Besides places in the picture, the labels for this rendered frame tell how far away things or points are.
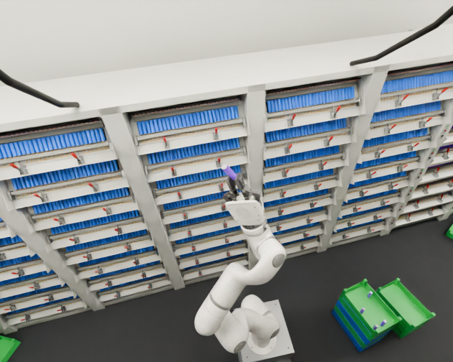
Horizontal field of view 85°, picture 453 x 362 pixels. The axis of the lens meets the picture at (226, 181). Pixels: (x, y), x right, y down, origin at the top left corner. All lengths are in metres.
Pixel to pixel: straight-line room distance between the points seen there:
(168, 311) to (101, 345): 0.54
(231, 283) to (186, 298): 1.55
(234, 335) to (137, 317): 1.48
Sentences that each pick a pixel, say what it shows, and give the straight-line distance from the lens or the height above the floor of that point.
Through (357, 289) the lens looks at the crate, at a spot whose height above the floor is 0.32.
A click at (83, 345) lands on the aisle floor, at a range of 2.58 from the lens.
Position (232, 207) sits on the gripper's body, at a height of 1.62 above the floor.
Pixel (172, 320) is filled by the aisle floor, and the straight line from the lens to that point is 2.37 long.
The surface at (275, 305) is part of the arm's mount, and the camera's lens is 1.93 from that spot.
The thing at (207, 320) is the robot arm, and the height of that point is 1.26.
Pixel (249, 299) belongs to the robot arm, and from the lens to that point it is 1.49.
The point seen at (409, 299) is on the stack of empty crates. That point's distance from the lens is 2.51.
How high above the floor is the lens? 2.16
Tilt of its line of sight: 40 degrees down
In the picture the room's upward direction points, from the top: 5 degrees counter-clockwise
